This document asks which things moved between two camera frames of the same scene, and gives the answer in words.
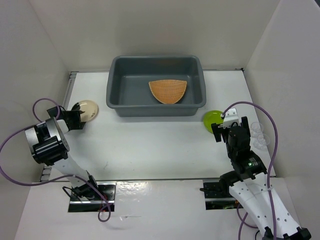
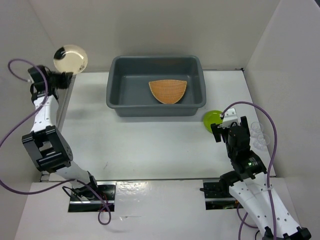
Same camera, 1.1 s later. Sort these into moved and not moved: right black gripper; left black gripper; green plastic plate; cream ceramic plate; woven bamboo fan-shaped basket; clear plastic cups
Moved: left black gripper; cream ceramic plate
Not moved: woven bamboo fan-shaped basket; green plastic plate; right black gripper; clear plastic cups
